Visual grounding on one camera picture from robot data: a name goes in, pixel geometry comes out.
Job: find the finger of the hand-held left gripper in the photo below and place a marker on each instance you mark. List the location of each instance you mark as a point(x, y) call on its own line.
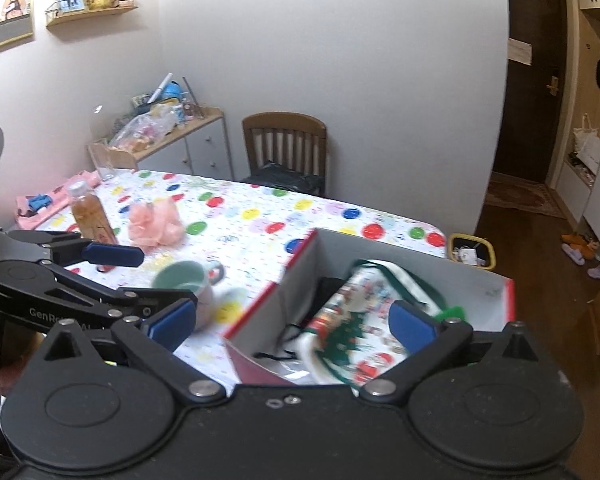
point(150, 302)
point(115, 255)

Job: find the curved wooden wall shelf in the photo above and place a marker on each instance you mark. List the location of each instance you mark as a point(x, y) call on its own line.
point(95, 14)

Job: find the pink fluffy scrunchie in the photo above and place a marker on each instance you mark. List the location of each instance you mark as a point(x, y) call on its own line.
point(155, 222)

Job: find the red cardboard box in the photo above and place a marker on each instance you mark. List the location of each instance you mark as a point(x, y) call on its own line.
point(280, 310)

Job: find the amber tea bottle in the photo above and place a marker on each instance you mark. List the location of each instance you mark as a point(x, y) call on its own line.
point(92, 220)

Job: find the black plastic bag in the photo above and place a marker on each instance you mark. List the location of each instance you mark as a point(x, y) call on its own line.
point(280, 175)

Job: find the small blue toy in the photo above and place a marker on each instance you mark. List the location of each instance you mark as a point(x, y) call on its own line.
point(39, 202)

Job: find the purple slipper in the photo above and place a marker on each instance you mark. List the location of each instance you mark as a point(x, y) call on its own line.
point(599, 272)

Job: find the dark wooden door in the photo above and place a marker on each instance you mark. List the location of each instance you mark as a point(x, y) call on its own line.
point(535, 110)

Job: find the christmas print stocking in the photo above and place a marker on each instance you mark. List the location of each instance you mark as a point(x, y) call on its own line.
point(350, 305)

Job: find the clear drinking glass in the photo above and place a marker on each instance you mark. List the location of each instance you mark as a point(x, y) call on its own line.
point(102, 165)

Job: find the white drawer cabinet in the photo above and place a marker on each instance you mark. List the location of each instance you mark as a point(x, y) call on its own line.
point(205, 150)

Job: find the yellow trash bin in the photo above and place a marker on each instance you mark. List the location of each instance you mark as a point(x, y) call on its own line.
point(491, 252)

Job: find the blue round toy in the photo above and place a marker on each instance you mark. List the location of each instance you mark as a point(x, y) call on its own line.
point(174, 94)

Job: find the pink tray with toys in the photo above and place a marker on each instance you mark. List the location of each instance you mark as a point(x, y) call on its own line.
point(65, 195)

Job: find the orange slipper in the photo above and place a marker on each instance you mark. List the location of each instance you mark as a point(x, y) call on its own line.
point(580, 241)

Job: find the light blue slipper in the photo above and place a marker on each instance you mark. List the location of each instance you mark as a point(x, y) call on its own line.
point(574, 255)

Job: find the white tube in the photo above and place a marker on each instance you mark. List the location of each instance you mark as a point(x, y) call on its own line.
point(160, 89)

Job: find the clear bag of snacks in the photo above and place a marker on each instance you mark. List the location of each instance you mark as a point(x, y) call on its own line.
point(140, 132)

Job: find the white shopping bag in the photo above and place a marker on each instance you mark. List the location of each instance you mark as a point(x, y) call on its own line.
point(590, 147)

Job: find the white paper notice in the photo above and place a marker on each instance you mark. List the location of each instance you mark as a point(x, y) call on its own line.
point(520, 51)

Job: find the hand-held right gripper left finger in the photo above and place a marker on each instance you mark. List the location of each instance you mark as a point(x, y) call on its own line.
point(172, 322)

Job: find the wooden chair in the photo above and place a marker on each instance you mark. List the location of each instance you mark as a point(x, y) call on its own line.
point(285, 122)

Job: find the patterned door rug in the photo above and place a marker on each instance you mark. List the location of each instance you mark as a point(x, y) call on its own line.
point(522, 200)

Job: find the pale green cup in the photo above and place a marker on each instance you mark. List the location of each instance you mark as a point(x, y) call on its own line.
point(180, 275)

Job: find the polka dot tablecloth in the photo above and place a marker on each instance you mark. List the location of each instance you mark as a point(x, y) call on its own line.
point(280, 210)

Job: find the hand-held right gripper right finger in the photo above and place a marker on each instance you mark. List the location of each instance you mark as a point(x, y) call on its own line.
point(412, 327)

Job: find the clear rod holder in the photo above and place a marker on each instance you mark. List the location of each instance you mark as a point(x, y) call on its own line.
point(194, 105)

